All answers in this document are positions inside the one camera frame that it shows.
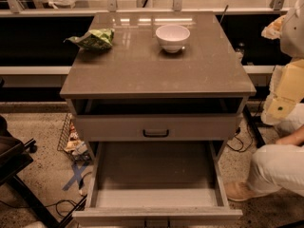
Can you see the green chip bag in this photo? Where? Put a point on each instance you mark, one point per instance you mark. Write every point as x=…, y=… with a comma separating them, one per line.
x=94, y=39

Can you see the black office chair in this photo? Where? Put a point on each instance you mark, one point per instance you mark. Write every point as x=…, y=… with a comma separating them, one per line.
x=14, y=158

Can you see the black drawer handle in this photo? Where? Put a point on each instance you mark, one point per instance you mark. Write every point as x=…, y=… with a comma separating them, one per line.
x=155, y=133

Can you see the wire basket with snacks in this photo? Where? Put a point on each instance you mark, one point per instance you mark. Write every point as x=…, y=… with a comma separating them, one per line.
x=70, y=143

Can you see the white ceramic bowl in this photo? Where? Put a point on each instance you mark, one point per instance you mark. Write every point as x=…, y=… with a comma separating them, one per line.
x=172, y=38

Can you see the seated person in beige trousers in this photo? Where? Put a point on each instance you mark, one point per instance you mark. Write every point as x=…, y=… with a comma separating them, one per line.
x=281, y=165

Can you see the tan shoe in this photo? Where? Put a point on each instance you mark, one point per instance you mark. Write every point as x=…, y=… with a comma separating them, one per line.
x=240, y=191

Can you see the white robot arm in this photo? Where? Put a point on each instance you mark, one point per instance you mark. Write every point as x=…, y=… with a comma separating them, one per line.
x=287, y=82

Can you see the open bottom drawer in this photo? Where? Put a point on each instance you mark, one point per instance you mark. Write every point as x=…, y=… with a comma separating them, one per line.
x=156, y=184

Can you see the grey drawer cabinet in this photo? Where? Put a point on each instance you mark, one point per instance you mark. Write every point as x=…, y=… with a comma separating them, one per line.
x=138, y=77

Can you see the grey middle drawer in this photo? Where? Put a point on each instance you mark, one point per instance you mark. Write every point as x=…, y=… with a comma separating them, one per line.
x=94, y=128

